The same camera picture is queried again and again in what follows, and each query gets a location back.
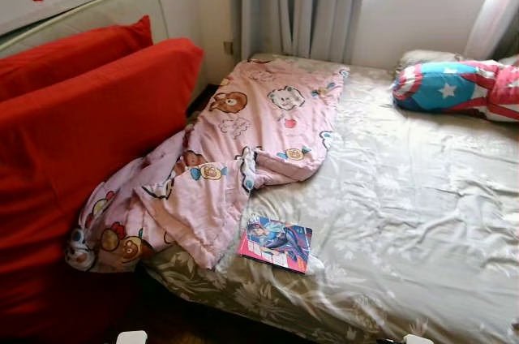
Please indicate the colourful comic book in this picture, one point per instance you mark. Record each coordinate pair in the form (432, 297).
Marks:
(277, 242)

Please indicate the star and stripes bolster pillow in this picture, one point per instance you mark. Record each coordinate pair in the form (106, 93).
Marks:
(442, 88)

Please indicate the grey floral bed duvet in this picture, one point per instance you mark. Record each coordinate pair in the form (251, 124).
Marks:
(405, 198)

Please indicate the grey floral pillow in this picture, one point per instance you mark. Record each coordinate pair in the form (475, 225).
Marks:
(422, 58)

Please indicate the grey curtain with sheer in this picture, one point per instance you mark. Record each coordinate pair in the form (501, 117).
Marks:
(499, 11)

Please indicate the grey striped curtain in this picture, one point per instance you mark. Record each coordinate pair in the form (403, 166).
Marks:
(300, 3)

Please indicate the pink cartoon print blanket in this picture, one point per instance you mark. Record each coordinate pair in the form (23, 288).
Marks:
(243, 133)

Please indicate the grey-green quilted mattress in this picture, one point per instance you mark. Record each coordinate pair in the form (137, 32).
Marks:
(97, 11)

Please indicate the thick red cushion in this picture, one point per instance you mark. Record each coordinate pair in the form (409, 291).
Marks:
(73, 157)

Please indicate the thin red cushion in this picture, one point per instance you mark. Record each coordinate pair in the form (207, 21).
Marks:
(65, 56)

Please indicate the beige wall socket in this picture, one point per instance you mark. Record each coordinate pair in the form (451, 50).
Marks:
(229, 48)

